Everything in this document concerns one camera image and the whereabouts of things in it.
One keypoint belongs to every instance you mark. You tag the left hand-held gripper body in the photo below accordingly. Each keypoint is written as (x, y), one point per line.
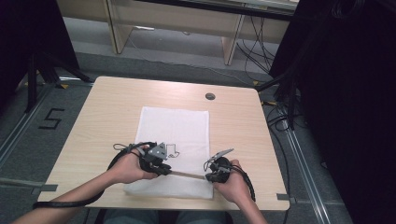
(154, 155)

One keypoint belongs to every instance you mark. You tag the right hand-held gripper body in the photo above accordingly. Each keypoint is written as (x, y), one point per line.
(221, 165)

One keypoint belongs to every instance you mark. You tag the thin wooden stick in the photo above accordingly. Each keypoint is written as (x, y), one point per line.
(186, 174)

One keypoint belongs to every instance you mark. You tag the white mesh cloth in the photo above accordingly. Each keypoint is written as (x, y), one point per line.
(177, 127)

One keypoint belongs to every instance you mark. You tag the person's right hand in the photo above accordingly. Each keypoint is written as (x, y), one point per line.
(233, 186)

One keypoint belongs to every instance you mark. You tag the person's left hand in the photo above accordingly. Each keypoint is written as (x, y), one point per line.
(129, 169)

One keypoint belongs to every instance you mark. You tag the grey table grommet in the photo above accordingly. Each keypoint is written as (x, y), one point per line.
(210, 96)

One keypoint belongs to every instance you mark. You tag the grey tape strip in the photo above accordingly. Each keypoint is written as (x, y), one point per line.
(285, 197)
(45, 188)

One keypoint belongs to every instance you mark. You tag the black metal stand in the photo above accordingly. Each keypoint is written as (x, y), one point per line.
(46, 71)
(288, 93)

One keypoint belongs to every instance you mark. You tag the light wooden desk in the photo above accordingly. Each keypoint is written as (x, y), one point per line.
(174, 21)

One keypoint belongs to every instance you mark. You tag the black curtain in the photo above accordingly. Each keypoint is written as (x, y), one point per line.
(348, 109)
(28, 37)

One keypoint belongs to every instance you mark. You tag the metal floor rail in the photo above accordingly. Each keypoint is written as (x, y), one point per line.
(306, 174)
(21, 124)

